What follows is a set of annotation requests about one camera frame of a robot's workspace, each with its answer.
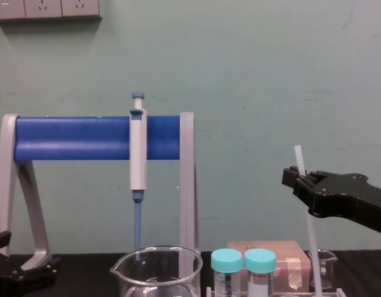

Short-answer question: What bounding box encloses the clear plastic vial rack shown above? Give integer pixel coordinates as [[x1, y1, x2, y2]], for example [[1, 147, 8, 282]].
[[206, 286, 346, 297]]

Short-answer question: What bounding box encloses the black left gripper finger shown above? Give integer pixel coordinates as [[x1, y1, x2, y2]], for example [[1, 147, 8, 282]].
[[0, 254, 62, 297], [0, 230, 12, 258]]

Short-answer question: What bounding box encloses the white stirring rod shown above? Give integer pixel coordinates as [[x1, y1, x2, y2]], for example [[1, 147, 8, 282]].
[[294, 144, 323, 294]]

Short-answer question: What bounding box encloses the brown cardboard box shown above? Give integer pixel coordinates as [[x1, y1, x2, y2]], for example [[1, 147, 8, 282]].
[[226, 240, 312, 293]]

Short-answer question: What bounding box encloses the large clear glass beaker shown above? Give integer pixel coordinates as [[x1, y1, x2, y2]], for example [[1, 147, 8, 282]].
[[109, 245, 204, 297]]

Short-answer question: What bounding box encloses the teal capped sample vial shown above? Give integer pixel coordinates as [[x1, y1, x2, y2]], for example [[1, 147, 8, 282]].
[[243, 248, 278, 297], [211, 248, 244, 297]]

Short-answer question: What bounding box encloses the white and blue pipette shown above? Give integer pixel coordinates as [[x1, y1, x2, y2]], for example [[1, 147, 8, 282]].
[[129, 91, 149, 261]]

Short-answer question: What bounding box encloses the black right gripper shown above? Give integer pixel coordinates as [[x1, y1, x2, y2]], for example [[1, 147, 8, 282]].
[[282, 166, 381, 239]]

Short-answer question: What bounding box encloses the blue and grey pipette stand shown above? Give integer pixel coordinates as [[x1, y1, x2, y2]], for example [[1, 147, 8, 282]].
[[0, 111, 201, 273]]

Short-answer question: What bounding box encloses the small clear glass beaker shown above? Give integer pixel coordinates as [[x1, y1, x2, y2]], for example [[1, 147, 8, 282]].
[[308, 249, 338, 290]]

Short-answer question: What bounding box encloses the grey wall socket panel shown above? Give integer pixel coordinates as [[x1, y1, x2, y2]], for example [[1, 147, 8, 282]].
[[0, 0, 103, 22]]

